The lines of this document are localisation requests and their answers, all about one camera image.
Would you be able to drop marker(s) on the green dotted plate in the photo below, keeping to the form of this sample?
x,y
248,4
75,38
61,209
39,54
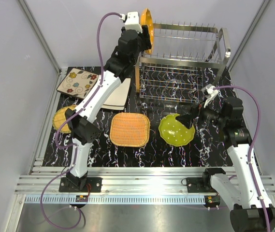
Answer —
x,y
175,133

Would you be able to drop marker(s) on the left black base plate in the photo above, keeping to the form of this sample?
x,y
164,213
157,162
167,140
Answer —
x,y
93,184

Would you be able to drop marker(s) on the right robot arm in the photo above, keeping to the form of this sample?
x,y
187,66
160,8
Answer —
x,y
251,209

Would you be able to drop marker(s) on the orange octagonal plate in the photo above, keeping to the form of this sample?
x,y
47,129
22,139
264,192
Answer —
x,y
146,19

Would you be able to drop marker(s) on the right aluminium frame post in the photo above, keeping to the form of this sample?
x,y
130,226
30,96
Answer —
x,y
254,23

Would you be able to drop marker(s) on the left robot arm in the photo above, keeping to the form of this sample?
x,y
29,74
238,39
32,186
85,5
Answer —
x,y
80,120

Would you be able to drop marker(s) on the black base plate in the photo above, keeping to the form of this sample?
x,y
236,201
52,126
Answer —
x,y
196,185
93,184

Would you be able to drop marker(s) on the white black-rimmed square plate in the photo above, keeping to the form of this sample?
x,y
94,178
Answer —
x,y
120,94

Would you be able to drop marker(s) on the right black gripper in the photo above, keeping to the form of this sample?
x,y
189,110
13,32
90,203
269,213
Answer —
x,y
186,119

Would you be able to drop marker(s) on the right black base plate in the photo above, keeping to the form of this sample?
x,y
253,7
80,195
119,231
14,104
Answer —
x,y
196,185

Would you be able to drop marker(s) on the aluminium frame post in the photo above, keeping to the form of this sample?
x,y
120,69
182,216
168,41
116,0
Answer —
x,y
254,23
37,31

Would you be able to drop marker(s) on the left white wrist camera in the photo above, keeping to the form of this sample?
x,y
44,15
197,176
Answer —
x,y
131,21

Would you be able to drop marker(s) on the left aluminium frame post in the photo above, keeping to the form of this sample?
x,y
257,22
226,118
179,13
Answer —
x,y
37,31

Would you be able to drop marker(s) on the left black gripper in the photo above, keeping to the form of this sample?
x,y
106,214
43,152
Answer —
x,y
144,37

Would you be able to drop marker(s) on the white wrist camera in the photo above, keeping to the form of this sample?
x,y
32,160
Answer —
x,y
131,21
210,93

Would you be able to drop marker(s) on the aluminium mounting rail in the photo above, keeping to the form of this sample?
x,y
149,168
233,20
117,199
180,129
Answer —
x,y
125,186

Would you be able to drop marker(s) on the steel two-tier dish rack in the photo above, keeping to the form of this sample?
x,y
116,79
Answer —
x,y
183,60

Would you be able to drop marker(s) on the floral square ceramic plate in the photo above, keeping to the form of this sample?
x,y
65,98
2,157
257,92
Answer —
x,y
77,83

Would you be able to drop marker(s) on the black marble pattern mat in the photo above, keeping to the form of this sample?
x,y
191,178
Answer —
x,y
205,149

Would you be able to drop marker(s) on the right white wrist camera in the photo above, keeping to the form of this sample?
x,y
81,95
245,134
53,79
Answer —
x,y
210,93

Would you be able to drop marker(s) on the green wicker plate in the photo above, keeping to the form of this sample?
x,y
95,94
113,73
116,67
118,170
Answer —
x,y
59,118

